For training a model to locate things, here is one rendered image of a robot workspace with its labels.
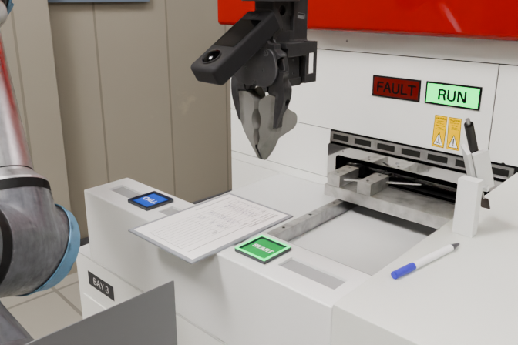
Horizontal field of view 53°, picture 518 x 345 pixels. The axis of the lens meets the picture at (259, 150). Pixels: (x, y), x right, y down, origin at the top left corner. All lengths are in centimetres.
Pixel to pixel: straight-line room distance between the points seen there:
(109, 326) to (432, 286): 38
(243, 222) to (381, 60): 58
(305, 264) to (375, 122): 61
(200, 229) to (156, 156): 212
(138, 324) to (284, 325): 24
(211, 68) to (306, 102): 80
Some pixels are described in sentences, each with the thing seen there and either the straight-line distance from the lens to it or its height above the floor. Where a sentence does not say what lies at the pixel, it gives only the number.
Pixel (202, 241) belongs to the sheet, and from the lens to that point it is 76.
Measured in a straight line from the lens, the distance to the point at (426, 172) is 121.
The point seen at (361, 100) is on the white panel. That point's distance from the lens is 127.
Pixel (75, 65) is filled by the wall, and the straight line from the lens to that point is 260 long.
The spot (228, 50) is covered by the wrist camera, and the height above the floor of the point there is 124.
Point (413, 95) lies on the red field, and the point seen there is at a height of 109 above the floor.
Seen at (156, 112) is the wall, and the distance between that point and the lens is 285.
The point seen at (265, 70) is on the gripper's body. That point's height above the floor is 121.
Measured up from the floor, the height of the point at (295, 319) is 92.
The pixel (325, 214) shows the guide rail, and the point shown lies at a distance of 116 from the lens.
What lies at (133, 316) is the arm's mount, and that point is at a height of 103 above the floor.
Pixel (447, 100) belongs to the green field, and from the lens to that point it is 117.
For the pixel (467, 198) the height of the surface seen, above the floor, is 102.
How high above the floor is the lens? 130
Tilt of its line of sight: 17 degrees down
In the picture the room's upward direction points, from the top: straight up
